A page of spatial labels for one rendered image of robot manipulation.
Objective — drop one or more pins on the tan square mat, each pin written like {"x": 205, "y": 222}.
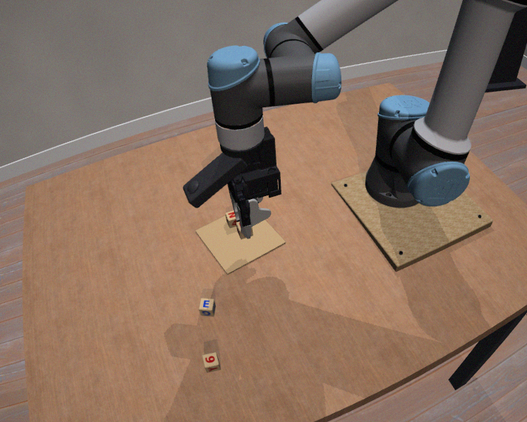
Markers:
{"x": 231, "y": 252}

